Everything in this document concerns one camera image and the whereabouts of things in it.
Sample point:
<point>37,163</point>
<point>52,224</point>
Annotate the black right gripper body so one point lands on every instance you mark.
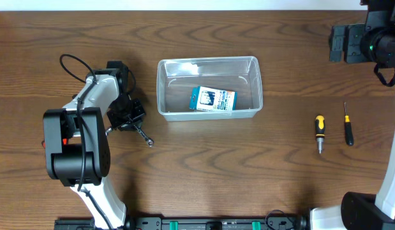
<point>354,53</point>

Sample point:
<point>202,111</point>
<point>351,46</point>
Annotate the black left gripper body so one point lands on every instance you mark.
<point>125,111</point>

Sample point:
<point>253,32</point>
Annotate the silver double ring wrench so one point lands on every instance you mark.
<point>133,128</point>

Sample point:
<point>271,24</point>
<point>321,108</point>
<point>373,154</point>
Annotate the blue white bit set box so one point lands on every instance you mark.
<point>212,100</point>

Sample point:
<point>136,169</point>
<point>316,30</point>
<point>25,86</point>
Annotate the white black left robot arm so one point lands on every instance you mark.
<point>77,152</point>

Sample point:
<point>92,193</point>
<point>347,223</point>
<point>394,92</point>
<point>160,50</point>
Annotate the clear plastic container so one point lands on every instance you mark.
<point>176,79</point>

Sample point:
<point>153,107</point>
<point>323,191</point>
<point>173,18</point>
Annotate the stubby yellow black screwdriver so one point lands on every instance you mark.
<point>320,132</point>

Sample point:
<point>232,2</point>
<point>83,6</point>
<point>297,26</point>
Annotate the slim yellow black screwdriver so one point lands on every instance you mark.
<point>349,137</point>

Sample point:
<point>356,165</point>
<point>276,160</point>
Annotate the black mounting rail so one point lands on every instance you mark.
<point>275,220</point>

